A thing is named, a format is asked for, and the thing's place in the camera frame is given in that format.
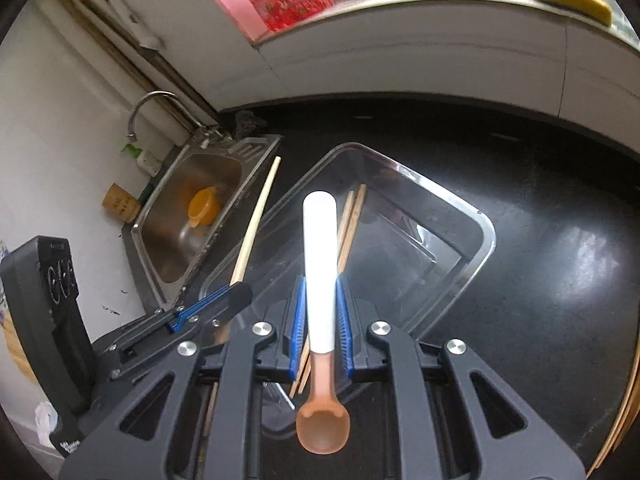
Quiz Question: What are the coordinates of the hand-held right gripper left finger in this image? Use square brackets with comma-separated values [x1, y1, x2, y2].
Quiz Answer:
[59, 276, 307, 480]

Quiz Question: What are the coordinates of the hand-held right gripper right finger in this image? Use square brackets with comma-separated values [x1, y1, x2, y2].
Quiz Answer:
[336, 276, 588, 480]

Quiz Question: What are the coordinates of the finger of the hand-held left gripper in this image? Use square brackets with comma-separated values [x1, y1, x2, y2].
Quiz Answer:
[116, 282, 253, 361]

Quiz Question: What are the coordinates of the white handled pink spoon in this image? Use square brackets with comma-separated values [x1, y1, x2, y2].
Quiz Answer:
[295, 191, 351, 456]

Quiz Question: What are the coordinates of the clear plastic container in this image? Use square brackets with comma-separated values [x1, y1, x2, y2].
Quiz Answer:
[197, 142, 497, 441]

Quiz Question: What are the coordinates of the wooden board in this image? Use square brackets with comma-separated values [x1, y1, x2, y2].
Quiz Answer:
[0, 300, 38, 391]

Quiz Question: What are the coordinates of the stainless steel sink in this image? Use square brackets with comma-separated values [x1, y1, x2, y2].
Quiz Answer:
[122, 134, 283, 311]

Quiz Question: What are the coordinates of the orange plastic cup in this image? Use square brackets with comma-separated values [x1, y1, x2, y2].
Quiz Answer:
[187, 186, 221, 235]

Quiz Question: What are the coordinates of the white bottle green pump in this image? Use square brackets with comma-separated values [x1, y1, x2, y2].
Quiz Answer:
[122, 142, 162, 177]

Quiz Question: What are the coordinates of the dark steel wool scrubber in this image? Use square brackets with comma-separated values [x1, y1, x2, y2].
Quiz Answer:
[235, 109, 266, 136]

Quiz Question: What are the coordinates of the chrome faucet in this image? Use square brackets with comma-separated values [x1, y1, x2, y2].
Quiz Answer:
[126, 91, 226, 148]

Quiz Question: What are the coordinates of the wall pipe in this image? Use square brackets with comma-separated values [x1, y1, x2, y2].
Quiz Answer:
[45, 0, 221, 126]

